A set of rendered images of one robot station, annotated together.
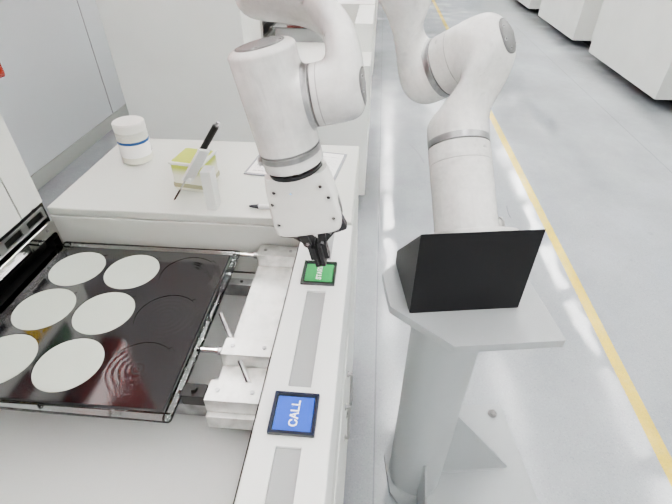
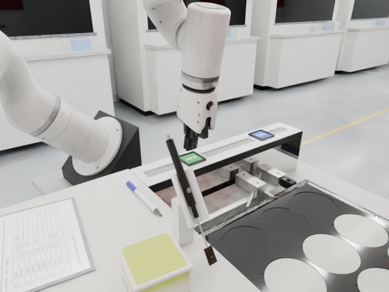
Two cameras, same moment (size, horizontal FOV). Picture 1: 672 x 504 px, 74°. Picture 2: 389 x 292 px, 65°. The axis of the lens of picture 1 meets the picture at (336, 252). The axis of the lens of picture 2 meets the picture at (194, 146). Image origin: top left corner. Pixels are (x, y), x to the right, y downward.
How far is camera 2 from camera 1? 1.15 m
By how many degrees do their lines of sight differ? 102
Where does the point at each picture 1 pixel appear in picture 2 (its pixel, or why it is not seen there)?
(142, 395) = (315, 192)
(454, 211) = (101, 128)
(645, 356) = not seen: outside the picture
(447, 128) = (52, 97)
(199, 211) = (202, 244)
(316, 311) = (214, 152)
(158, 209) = (238, 278)
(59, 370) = (366, 228)
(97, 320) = (337, 248)
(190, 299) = (260, 222)
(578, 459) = not seen: hidden behind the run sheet
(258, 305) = (219, 205)
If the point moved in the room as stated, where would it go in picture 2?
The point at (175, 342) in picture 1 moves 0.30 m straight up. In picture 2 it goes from (286, 204) to (306, 73)
